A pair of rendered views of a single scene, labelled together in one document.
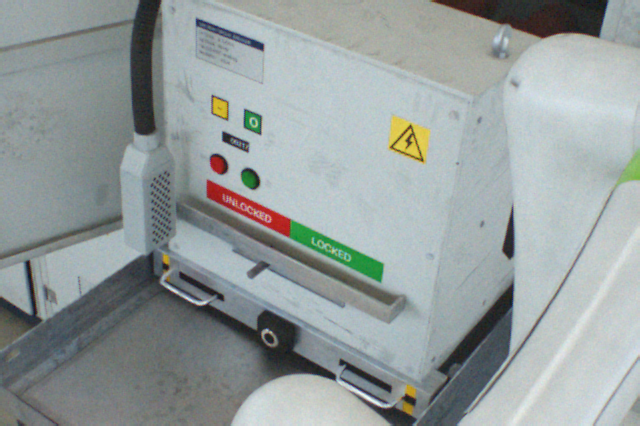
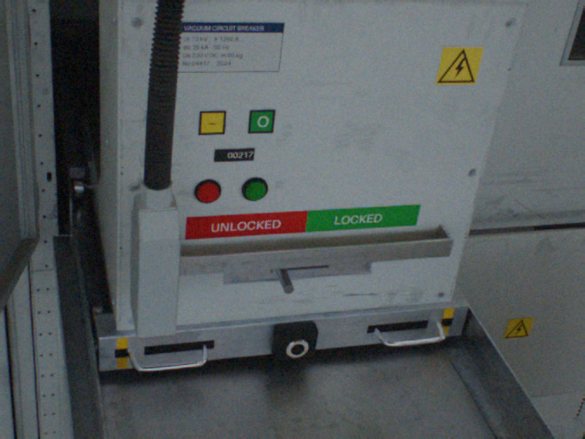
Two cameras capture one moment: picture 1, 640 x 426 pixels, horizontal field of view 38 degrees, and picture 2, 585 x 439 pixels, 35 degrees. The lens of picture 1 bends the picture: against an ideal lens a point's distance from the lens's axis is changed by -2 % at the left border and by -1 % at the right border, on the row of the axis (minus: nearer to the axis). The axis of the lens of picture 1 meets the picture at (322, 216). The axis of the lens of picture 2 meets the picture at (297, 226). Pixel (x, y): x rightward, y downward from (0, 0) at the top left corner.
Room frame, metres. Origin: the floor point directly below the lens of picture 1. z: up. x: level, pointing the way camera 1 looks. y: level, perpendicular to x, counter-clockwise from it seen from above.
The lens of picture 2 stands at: (0.49, 0.84, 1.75)
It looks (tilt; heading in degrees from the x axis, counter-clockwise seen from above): 34 degrees down; 308
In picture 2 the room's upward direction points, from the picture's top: 8 degrees clockwise
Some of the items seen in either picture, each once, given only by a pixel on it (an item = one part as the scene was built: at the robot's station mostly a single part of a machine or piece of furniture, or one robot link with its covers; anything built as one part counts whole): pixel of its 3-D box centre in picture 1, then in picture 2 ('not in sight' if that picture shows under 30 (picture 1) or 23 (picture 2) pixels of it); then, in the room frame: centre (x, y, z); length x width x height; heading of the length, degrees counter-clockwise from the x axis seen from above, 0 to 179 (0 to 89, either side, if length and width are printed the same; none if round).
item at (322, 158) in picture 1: (291, 193); (312, 181); (1.10, 0.05, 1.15); 0.48 x 0.01 x 0.48; 58
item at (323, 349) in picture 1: (289, 321); (288, 325); (1.11, 0.04, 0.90); 0.54 x 0.05 x 0.06; 58
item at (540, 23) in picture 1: (532, 44); not in sight; (1.39, -0.31, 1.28); 0.22 x 0.10 x 0.08; 148
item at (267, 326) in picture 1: (274, 333); (295, 342); (1.08, 0.06, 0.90); 0.06 x 0.03 x 0.05; 58
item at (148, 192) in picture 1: (150, 193); (154, 261); (1.15, 0.26, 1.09); 0.08 x 0.05 x 0.17; 148
